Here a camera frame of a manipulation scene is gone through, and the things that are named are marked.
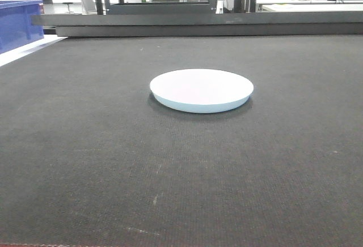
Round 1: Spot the light blue round tray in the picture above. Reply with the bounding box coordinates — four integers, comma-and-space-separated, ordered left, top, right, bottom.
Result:
150, 69, 254, 113

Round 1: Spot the dark woven table mat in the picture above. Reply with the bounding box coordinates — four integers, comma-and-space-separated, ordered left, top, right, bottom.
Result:
1, 36, 362, 246

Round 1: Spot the white background workbench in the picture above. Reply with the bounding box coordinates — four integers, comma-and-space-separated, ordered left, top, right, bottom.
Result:
256, 0, 362, 12

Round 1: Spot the grey office chair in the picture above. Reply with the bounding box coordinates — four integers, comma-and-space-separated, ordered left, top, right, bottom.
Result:
81, 0, 97, 15

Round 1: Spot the black round stool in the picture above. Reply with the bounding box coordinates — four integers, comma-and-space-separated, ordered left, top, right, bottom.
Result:
62, 2, 74, 14

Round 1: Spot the blue plastic storage bin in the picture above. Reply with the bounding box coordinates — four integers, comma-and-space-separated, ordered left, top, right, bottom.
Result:
1, 0, 44, 53

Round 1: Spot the black metal frame rack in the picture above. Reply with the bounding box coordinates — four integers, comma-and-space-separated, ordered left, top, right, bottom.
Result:
31, 0, 362, 37

